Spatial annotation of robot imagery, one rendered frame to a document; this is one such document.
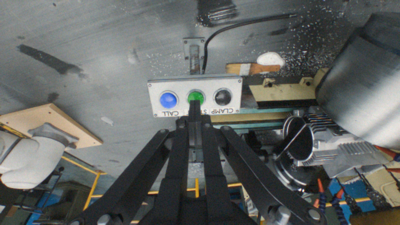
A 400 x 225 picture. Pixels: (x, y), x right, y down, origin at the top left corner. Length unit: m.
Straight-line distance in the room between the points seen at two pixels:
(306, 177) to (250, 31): 0.59
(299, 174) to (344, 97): 0.40
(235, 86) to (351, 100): 0.25
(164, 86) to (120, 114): 0.53
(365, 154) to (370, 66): 0.31
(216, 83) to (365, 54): 0.28
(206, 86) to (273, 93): 0.39
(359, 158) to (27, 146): 1.25
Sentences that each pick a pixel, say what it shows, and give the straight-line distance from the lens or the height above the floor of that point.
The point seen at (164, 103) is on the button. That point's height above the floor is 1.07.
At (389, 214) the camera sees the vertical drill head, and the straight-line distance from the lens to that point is 0.54.
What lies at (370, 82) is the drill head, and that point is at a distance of 0.39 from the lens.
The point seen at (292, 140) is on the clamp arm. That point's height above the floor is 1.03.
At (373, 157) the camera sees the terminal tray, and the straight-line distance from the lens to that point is 0.63.
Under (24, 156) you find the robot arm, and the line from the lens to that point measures 0.96.
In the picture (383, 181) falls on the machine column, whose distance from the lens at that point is 0.84.
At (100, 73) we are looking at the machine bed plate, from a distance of 0.63.
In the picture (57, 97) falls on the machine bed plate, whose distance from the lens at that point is 0.84.
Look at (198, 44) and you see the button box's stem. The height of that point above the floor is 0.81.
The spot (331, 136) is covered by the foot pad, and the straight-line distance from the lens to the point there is 0.53.
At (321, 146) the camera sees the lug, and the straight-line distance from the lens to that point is 0.52.
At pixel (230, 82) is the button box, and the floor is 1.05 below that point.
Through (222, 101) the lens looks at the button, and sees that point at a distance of 0.26.
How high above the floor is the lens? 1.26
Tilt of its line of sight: 43 degrees down
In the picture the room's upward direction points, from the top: 177 degrees clockwise
